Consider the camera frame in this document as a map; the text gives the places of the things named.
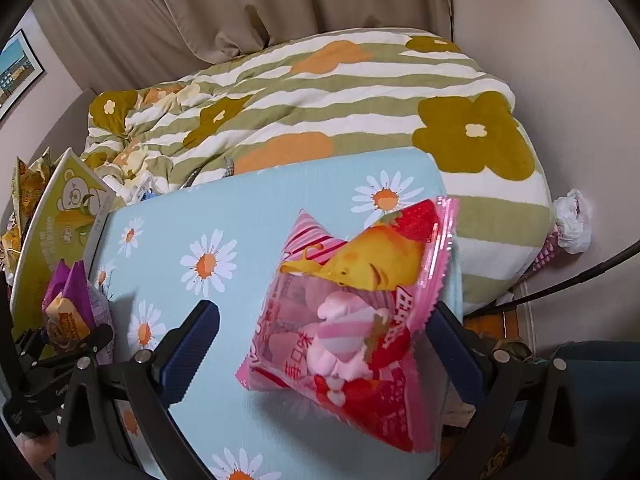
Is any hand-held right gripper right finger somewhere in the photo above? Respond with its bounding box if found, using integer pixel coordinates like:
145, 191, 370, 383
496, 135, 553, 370
425, 301, 598, 480

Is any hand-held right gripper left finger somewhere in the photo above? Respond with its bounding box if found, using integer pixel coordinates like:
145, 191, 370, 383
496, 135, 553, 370
54, 299, 222, 480

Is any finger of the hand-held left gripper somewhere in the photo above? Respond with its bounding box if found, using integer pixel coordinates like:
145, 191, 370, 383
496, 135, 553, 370
15, 324, 116, 367

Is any purple snack packet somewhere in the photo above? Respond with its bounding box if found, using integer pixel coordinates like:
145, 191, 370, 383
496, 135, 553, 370
42, 259, 116, 367

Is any pink marshmallow packet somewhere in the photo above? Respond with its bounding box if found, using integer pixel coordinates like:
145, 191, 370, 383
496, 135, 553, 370
235, 196, 460, 453

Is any green cardboard box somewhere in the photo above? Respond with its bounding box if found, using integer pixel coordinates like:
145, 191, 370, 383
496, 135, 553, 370
10, 147, 127, 361

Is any person's left hand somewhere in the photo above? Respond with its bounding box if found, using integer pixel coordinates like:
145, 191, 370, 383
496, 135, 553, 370
17, 432, 58, 480

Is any blue daisy tablecloth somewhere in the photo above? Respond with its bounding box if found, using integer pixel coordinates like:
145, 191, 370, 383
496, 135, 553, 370
87, 147, 463, 480

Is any pink patterned cone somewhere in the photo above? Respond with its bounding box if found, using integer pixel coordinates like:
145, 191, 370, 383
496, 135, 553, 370
530, 227, 565, 276

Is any dark blue cloth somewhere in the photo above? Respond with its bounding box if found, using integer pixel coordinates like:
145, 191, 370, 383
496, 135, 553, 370
549, 340, 640, 480

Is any yellow green snack packet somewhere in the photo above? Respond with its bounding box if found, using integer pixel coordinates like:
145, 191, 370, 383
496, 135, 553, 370
0, 147, 57, 273

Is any white plastic bundle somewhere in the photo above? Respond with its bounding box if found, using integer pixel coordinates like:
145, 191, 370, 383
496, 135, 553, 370
552, 189, 593, 255

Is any grey headboard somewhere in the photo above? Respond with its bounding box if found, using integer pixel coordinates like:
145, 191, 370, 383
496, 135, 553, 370
30, 89, 98, 171

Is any striped floral blanket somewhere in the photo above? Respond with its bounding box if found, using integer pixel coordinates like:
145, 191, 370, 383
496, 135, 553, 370
82, 30, 555, 316

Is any framed picture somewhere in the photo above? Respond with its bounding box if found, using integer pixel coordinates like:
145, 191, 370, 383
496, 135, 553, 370
0, 29, 47, 122

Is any beige curtain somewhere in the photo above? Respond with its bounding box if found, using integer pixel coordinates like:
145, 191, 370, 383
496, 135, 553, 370
32, 0, 453, 93

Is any black cable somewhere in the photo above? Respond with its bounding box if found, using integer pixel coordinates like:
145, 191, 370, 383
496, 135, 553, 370
465, 237, 640, 317

